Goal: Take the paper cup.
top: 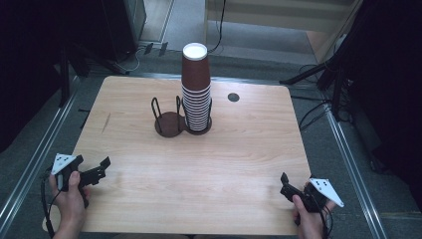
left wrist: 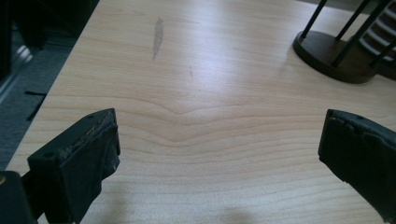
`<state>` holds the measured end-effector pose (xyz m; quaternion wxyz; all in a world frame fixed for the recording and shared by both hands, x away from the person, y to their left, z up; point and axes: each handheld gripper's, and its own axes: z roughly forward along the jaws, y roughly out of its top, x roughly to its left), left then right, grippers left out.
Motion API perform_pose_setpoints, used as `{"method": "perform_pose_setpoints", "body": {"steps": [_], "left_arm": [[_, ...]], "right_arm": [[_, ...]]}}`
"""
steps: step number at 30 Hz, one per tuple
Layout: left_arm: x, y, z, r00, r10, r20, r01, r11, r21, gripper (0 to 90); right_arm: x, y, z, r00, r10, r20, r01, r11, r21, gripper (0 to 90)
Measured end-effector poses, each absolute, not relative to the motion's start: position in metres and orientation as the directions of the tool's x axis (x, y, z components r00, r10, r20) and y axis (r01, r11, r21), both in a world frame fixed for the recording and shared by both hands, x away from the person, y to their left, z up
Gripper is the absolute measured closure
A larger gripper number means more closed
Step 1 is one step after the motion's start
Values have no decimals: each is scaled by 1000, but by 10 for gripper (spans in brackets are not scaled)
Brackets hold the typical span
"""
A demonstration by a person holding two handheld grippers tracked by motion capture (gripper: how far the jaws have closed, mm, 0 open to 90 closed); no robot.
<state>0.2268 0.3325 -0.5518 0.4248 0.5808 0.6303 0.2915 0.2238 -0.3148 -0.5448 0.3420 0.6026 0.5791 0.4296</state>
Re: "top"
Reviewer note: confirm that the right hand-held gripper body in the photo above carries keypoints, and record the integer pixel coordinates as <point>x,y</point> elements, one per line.
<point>315,199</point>

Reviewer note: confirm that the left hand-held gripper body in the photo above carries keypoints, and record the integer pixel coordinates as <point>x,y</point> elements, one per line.
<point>93,176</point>

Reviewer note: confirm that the dark curtain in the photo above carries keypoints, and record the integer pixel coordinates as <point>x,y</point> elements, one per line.
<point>391,83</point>
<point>33,66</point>

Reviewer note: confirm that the black cabinet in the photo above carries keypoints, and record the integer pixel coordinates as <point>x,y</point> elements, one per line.
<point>116,26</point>

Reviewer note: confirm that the black metal stand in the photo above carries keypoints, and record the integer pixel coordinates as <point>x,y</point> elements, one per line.
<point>305,74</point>

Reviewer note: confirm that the person's right hand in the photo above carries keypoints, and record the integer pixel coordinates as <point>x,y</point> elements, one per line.
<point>310,225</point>

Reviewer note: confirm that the black round table grommet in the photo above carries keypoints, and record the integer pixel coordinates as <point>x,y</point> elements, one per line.
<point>233,97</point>

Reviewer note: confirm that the person's left hand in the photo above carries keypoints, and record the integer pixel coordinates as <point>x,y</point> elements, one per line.
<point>69,205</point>

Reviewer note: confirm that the aluminium floor rail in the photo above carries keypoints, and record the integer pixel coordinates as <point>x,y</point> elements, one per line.
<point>36,156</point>
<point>353,169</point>

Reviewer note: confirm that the brown paper cup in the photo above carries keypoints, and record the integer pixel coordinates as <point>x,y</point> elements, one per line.
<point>195,71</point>

